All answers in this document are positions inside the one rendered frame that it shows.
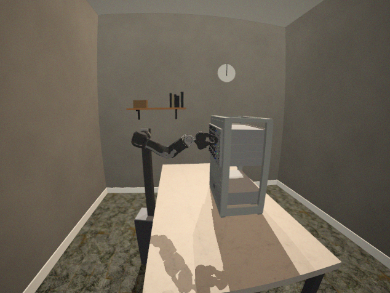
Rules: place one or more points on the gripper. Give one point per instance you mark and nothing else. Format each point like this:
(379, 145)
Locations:
(200, 141)

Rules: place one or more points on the grey server rack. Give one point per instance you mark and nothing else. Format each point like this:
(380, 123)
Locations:
(245, 145)

